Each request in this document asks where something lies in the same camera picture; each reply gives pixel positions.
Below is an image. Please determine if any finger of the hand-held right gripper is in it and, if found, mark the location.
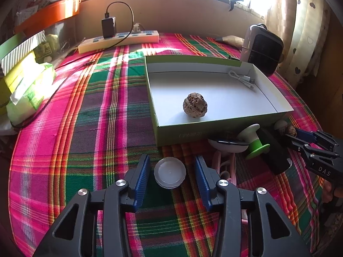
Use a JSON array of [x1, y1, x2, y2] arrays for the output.
[[296, 128, 343, 152], [284, 134, 341, 159]]

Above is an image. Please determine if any cream power strip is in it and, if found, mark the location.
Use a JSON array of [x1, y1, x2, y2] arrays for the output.
[[78, 31, 160, 54]]

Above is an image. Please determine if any plaid tablecloth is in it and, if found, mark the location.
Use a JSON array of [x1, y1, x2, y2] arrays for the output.
[[8, 32, 325, 257]]

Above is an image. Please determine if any black window clamp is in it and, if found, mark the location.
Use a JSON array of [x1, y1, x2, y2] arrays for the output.
[[228, 0, 244, 12]]

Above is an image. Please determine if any green striped box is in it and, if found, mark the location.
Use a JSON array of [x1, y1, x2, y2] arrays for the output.
[[0, 31, 46, 69]]

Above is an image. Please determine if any white mushroom knob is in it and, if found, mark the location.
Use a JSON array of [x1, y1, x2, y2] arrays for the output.
[[273, 120, 288, 133]]

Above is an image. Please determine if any pink clip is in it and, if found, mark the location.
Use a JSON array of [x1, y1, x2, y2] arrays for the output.
[[213, 150, 248, 224]]

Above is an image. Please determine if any black charging cable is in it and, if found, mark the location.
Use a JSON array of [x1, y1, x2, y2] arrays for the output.
[[104, 2, 134, 47]]

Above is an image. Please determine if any thin black cable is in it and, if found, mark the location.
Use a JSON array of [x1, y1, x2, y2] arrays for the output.
[[11, 59, 95, 127]]

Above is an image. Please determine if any white USB cable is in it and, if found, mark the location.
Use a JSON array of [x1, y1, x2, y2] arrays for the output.
[[229, 70, 257, 93]]

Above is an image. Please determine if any orange tray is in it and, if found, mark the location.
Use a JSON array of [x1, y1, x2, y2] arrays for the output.
[[13, 0, 80, 35]]

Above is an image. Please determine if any white plastic lid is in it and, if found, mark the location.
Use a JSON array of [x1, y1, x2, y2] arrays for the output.
[[154, 157, 187, 190]]

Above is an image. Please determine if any green and white tissue pack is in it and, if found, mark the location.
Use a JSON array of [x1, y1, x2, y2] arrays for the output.
[[6, 62, 57, 121]]

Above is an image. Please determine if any person's right hand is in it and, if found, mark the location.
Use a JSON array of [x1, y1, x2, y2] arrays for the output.
[[322, 179, 335, 204]]

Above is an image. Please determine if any green and white spool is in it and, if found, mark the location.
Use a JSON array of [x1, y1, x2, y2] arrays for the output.
[[237, 124, 271, 160]]

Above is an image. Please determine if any yellow green box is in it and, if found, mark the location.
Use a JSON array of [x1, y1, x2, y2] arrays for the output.
[[0, 51, 36, 115]]

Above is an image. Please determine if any green and white cardboard box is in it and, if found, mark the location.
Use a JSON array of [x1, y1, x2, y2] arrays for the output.
[[144, 55, 295, 147]]

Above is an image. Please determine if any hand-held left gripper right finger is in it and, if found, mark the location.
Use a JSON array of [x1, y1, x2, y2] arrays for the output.
[[194, 155, 313, 257]]

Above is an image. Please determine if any small grey desk heater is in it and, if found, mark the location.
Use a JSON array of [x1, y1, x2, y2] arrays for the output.
[[239, 24, 284, 77]]

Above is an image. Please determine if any white and black oval case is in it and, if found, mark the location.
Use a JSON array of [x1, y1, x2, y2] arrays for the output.
[[208, 138, 250, 153]]

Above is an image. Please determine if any cream heart print curtain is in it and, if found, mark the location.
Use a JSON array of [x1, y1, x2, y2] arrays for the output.
[[265, 0, 333, 89]]

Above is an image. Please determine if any brown cone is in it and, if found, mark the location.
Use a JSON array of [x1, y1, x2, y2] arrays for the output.
[[213, 36, 245, 47]]

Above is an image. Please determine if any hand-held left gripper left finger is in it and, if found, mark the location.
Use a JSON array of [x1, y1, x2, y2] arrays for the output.
[[32, 154, 152, 257]]

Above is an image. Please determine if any black charger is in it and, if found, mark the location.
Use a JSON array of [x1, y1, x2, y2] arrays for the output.
[[101, 17, 117, 39]]

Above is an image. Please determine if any black bike light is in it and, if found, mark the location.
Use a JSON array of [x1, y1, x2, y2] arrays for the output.
[[259, 127, 292, 176]]

